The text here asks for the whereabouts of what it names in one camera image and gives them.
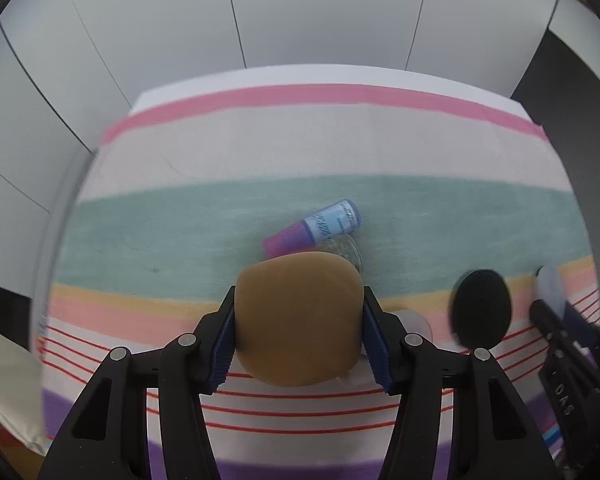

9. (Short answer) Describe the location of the white small table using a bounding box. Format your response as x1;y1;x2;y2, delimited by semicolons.
129;64;529;119

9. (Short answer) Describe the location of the cream padded chair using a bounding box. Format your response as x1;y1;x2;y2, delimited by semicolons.
0;334;50;456

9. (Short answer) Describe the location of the clear contact lens case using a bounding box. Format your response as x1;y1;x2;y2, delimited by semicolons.
392;309;434;341

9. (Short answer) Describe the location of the tan makeup sponge puff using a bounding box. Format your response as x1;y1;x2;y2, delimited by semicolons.
235;252;364;388

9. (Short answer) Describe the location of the black powder puff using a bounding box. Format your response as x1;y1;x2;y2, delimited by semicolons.
450;269;513;350

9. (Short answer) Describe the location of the purple blue small tube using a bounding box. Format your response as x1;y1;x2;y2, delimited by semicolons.
262;200;362;258

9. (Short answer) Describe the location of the striped colourful towel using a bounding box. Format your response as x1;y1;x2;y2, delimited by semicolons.
43;84;597;452

